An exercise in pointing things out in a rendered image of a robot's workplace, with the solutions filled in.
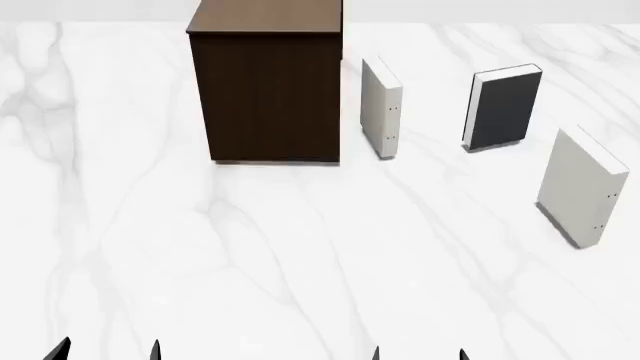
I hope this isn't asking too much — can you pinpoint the light grey standing book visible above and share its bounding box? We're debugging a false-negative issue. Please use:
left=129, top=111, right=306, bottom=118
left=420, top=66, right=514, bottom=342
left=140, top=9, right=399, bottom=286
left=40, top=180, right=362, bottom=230
left=535, top=125, right=631, bottom=250
left=359, top=55, right=404, bottom=159

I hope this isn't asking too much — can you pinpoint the black standing book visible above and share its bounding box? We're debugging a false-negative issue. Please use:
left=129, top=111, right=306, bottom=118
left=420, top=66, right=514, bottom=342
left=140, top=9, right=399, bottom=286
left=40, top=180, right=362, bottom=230
left=461, top=63, right=544, bottom=152

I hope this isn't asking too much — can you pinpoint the dark brown wooden cabinet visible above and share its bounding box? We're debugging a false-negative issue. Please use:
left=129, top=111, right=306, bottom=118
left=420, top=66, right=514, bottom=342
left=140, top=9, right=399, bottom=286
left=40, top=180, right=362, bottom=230
left=185, top=0, right=345, bottom=166

